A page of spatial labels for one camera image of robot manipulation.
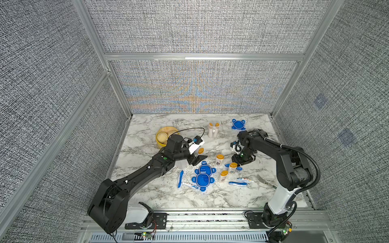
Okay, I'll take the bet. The orange cap bottle small back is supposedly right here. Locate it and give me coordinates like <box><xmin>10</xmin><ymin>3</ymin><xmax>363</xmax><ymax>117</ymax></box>
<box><xmin>213</xmin><ymin>126</ymin><xmax>219</xmax><ymax>138</ymax></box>

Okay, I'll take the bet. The dark blue bowl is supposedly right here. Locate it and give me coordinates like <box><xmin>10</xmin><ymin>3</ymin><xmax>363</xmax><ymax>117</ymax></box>
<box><xmin>257</xmin><ymin>129</ymin><xmax>267</xmax><ymax>136</ymax></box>

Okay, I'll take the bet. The blue lid back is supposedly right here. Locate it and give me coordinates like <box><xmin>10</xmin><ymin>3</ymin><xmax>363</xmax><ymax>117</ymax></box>
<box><xmin>232</xmin><ymin>119</ymin><xmax>246</xmax><ymax>130</ymax></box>

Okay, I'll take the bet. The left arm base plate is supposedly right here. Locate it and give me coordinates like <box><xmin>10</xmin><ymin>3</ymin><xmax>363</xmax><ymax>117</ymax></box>
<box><xmin>125</xmin><ymin>213</ymin><xmax>168</xmax><ymax>230</ymax></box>

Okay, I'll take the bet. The yellow bamboo steamer basket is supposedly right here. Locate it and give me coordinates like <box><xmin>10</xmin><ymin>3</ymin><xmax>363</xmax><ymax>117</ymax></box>
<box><xmin>156</xmin><ymin>127</ymin><xmax>179</xmax><ymax>148</ymax></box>

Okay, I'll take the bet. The blue lid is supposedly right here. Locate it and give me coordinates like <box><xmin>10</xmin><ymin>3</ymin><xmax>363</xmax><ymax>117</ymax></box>
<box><xmin>191</xmin><ymin>173</ymin><xmax>215</xmax><ymax>192</ymax></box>
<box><xmin>195</xmin><ymin>161</ymin><xmax>217</xmax><ymax>176</ymax></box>
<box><xmin>232</xmin><ymin>119</ymin><xmax>246</xmax><ymax>130</ymax></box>

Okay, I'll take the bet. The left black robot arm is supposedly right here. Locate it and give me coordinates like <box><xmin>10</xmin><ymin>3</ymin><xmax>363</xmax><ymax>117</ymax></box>
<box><xmin>87</xmin><ymin>134</ymin><xmax>206</xmax><ymax>234</ymax></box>

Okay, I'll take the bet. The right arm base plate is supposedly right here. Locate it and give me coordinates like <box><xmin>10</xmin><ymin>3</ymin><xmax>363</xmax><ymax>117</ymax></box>
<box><xmin>244</xmin><ymin>211</ymin><xmax>288</xmax><ymax>229</ymax></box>

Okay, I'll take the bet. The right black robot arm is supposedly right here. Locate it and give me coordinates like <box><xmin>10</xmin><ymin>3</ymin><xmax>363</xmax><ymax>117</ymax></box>
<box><xmin>230</xmin><ymin>129</ymin><xmax>321</xmax><ymax>229</ymax></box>

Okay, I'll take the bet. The clear container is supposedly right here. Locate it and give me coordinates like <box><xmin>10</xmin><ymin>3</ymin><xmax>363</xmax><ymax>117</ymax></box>
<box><xmin>175</xmin><ymin>160</ymin><xmax>188</xmax><ymax>170</ymax></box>
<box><xmin>208</xmin><ymin>121</ymin><xmax>220</xmax><ymax>139</ymax></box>

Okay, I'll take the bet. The toothpaste tube right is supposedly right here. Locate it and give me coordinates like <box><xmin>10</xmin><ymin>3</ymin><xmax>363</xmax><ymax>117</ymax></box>
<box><xmin>237</xmin><ymin>178</ymin><xmax>253</xmax><ymax>183</ymax></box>

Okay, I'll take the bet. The toothpaste tube front left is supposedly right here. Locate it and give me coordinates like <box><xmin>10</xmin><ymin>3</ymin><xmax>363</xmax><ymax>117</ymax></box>
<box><xmin>181</xmin><ymin>182</ymin><xmax>200</xmax><ymax>190</ymax></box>

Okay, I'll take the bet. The clear container back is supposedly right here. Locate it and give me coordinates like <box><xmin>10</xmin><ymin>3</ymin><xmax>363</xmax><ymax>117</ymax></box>
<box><xmin>208</xmin><ymin>121</ymin><xmax>220</xmax><ymax>139</ymax></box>

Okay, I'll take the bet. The clear container front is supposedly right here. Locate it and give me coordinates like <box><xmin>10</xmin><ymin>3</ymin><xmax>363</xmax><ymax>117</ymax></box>
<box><xmin>175</xmin><ymin>160</ymin><xmax>188</xmax><ymax>170</ymax></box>

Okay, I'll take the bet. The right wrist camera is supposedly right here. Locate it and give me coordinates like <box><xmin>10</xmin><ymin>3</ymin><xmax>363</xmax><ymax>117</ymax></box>
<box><xmin>230</xmin><ymin>141</ymin><xmax>242</xmax><ymax>154</ymax></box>

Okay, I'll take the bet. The green handled fork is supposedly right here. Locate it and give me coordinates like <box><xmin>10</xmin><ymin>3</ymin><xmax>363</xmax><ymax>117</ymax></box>
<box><xmin>256</xmin><ymin>174</ymin><xmax>277</xmax><ymax>189</ymax></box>

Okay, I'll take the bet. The blue lid upper centre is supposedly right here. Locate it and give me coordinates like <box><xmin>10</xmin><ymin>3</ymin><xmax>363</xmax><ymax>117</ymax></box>
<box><xmin>195</xmin><ymin>161</ymin><xmax>217</xmax><ymax>176</ymax></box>

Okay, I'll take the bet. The left steamed bun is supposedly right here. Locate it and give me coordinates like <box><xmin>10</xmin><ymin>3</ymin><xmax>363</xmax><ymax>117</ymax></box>
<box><xmin>157</xmin><ymin>132</ymin><xmax>169</xmax><ymax>144</ymax></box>

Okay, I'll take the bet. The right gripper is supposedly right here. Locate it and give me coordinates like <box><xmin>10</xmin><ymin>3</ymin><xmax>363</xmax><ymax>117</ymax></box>
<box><xmin>230</xmin><ymin>148</ymin><xmax>253</xmax><ymax>167</ymax></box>

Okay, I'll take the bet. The orange cap bottle front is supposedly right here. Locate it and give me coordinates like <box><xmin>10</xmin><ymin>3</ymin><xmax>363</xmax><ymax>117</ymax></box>
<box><xmin>219</xmin><ymin>170</ymin><xmax>229</xmax><ymax>182</ymax></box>

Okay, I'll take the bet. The blue lid lower centre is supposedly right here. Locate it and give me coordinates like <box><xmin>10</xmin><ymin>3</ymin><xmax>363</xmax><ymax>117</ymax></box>
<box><xmin>191</xmin><ymin>173</ymin><xmax>215</xmax><ymax>192</ymax></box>

